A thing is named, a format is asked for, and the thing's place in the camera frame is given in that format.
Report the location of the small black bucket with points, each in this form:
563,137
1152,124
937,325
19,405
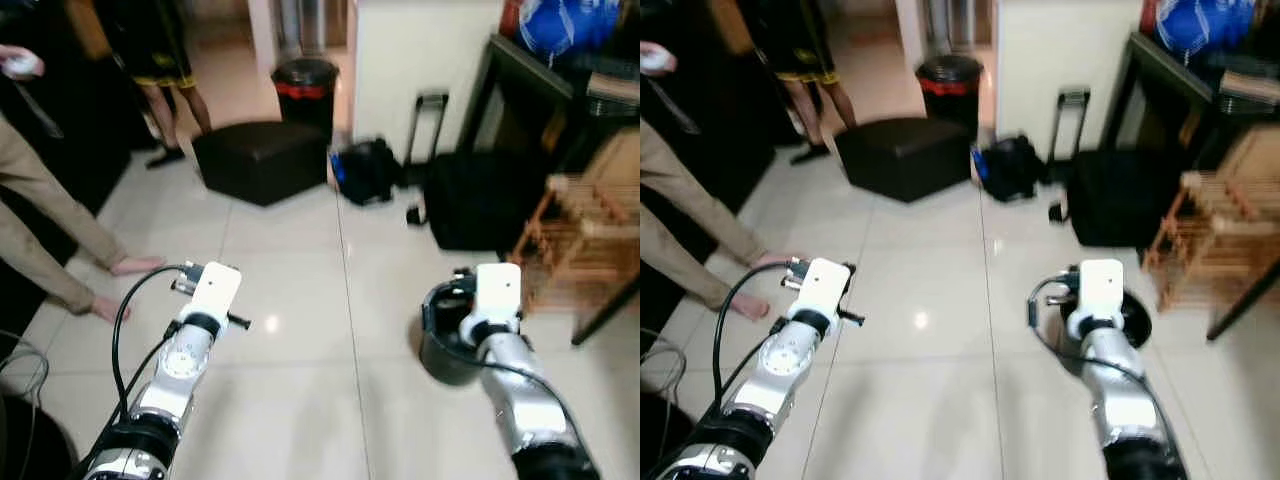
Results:
1135,320
445,350

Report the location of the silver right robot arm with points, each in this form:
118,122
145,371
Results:
515,385
1110,380

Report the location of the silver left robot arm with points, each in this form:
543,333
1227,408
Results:
790,365
185,365

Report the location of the black trolley suitcase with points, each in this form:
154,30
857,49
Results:
480,200
1120,200

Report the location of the black backpack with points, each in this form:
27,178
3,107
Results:
368,172
1010,170

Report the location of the wooden slatted rack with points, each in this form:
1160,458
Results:
1230,230
585,240

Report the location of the person in beige trousers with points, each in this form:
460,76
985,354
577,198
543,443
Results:
680,200
40,190

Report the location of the black leather ottoman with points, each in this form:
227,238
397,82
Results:
900,158
260,160

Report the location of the blue cylinder bottle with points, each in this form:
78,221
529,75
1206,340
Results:
337,170
980,168

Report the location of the black glossy desk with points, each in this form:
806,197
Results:
1165,65
530,70

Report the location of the brown flat cardboard box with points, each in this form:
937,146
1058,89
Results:
612,90
1250,88

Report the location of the blue fabric bag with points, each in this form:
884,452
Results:
1205,25
570,25

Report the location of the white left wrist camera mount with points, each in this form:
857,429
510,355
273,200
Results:
825,285
215,290

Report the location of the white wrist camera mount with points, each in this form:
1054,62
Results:
498,290
825,285
215,290
1100,285

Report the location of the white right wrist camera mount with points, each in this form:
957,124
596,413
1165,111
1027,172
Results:
498,290
1100,285

